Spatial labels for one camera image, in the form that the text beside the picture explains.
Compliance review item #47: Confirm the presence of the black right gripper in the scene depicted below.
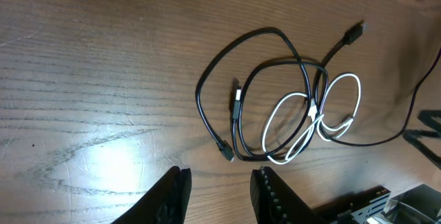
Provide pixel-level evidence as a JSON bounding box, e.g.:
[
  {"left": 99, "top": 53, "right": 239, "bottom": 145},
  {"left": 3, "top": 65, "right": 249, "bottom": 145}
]
[{"left": 250, "top": 166, "right": 440, "bottom": 224}]

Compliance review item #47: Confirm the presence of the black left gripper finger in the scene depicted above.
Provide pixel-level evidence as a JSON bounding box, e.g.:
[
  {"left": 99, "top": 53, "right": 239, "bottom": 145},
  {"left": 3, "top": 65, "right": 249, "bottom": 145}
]
[{"left": 112, "top": 166, "right": 192, "bottom": 224}]

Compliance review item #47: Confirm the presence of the white USB cable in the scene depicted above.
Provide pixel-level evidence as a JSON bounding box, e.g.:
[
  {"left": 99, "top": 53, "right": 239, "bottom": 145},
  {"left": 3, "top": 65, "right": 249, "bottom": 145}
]
[{"left": 260, "top": 72, "right": 362, "bottom": 165}]

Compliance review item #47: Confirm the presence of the long black USB cable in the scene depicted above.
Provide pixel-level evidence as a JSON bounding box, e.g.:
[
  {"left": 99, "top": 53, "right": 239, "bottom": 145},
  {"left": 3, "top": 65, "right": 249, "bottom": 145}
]
[{"left": 229, "top": 19, "right": 367, "bottom": 162}]

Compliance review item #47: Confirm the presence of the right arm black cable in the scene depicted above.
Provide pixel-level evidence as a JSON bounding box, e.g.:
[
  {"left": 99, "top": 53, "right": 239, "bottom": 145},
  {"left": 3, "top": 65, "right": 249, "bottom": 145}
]
[{"left": 320, "top": 46, "right": 441, "bottom": 147}]

